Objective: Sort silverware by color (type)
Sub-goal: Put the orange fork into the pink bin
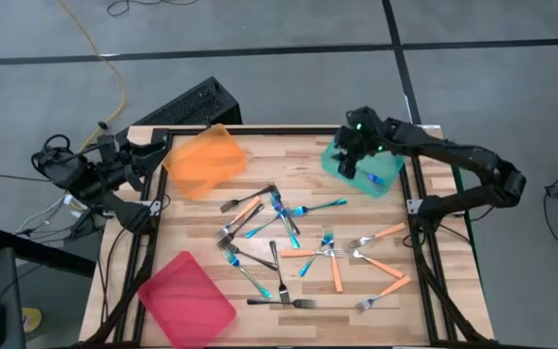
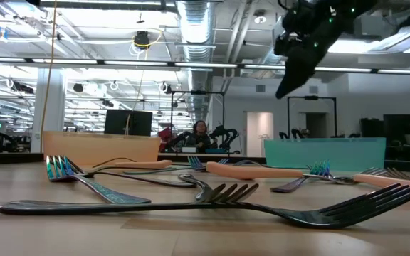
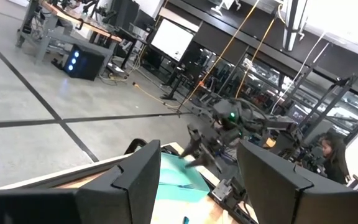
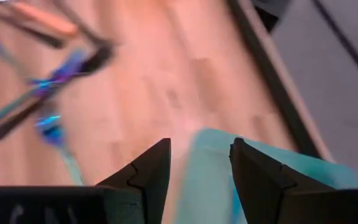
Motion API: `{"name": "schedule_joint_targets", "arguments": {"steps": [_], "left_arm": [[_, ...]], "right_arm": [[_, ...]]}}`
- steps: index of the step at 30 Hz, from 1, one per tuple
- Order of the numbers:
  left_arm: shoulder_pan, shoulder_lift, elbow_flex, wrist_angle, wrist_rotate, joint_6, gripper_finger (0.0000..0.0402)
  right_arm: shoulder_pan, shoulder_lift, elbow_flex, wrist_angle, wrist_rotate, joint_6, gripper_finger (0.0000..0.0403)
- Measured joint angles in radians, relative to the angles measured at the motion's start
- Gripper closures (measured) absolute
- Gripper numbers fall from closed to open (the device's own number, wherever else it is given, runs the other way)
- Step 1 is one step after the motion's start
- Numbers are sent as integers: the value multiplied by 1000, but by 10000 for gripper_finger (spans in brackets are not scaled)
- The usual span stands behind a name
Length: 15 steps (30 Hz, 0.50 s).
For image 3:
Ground teal translucent plastic bin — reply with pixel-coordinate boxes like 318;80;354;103
155;151;211;203

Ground white hanging cable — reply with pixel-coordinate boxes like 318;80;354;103
270;30;328;114

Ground grey workbench with wood top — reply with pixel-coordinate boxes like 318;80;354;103
15;0;124;66

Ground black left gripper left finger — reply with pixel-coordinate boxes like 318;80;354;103
0;139;162;224

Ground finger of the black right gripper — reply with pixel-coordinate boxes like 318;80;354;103
186;150;219;168
180;124;204;158

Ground black computer tower blue lights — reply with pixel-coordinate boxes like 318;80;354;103
63;43;106;82

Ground black metal stand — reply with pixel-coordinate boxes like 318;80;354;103
303;73;358;138

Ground black floor stand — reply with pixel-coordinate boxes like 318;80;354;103
160;62;198;101

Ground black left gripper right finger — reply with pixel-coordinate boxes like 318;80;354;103
237;139;358;224

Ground person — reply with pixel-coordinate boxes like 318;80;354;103
320;132;351;185

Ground black table edge clamp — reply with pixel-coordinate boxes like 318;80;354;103
124;138;149;156

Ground yellow hanging cable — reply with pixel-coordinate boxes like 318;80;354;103
132;0;262;110
235;17;276;100

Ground white ceiling fixture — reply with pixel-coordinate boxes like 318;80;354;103
283;0;308;52

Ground black monitor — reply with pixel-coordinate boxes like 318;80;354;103
110;0;141;29

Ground white board screen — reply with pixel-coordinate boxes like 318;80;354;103
150;17;195;62

